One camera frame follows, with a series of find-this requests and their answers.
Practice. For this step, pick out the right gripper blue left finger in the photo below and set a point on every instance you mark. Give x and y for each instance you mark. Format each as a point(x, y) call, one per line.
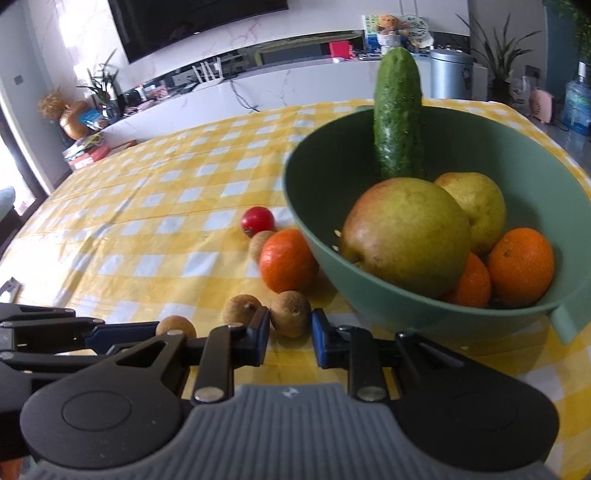
point(224, 350)

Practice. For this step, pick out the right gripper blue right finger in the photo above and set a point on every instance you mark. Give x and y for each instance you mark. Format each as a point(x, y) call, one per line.
point(352, 349)

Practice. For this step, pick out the brown longan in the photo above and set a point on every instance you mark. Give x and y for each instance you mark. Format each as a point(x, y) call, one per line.
point(240, 309)
point(176, 322)
point(257, 242)
point(290, 314)

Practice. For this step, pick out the orange tangerine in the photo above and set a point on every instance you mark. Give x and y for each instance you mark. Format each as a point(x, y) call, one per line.
point(521, 267)
point(286, 262)
point(474, 287)

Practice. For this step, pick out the yellow pear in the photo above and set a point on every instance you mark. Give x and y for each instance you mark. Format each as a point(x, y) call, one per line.
point(483, 202)

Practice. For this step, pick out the green cucumber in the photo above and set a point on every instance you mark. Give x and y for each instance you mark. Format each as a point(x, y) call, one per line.
point(398, 103)

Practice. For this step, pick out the orange tangerine on table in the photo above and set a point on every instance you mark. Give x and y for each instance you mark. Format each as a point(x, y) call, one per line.
point(286, 262)

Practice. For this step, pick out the brown longan behind tangerine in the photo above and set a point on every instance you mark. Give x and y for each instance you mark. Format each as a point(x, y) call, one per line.
point(257, 242)

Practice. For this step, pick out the red tomato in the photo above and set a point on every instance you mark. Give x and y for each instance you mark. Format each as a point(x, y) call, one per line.
point(256, 219)

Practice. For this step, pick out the yellow checked tablecloth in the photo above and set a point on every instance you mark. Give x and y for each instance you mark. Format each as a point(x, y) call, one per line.
point(154, 231)

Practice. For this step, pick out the green colander bowl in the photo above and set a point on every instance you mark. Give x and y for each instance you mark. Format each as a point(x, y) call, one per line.
point(333, 166)

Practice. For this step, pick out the white wifi router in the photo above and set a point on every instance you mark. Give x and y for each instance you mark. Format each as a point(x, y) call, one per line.
point(208, 73)

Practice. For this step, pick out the white TV cabinet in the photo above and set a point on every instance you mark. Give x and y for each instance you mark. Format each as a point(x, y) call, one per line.
point(269, 88)

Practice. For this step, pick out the grey metal trash bin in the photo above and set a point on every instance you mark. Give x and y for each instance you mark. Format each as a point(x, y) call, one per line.
point(452, 74)

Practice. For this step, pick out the brown vase with flowers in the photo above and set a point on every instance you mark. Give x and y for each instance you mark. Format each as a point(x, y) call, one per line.
point(53, 107)

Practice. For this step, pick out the red box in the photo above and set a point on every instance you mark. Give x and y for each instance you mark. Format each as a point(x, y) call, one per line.
point(341, 49)

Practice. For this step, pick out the teddy bear toy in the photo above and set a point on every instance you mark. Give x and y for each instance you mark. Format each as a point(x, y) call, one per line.
point(388, 34)

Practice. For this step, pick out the potted green plant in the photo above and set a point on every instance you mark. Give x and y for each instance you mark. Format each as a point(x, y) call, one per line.
point(499, 52)

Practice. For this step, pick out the blue water bottle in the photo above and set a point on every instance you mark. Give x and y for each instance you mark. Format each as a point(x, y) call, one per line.
point(577, 109)

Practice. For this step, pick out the black wall television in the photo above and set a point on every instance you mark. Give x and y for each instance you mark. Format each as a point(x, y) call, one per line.
point(146, 26)

